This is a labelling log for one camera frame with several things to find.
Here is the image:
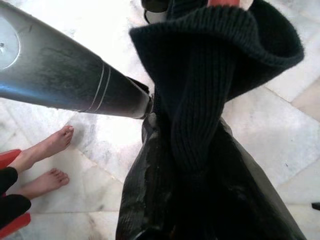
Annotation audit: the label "bare person foot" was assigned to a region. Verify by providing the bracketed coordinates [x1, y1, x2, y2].
[18, 167, 70, 200]
[13, 124, 75, 173]

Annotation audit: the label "person leg black trousers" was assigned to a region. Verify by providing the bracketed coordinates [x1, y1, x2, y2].
[0, 166, 20, 198]
[0, 193, 33, 227]

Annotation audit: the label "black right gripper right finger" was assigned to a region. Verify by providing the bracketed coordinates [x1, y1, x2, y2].
[197, 119, 308, 240]

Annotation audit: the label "red plastic stool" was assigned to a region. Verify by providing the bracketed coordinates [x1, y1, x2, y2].
[0, 149, 32, 238]

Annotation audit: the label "grey robot leg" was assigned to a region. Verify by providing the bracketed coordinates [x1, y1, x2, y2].
[0, 0, 154, 120]

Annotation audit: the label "black knit garment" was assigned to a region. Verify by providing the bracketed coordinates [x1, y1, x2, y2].
[128, 0, 305, 181]

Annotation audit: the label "red clothes hanger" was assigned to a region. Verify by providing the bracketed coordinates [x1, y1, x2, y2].
[207, 0, 241, 7]

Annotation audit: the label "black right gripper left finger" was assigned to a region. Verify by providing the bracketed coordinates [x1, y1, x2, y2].
[116, 119, 183, 240]

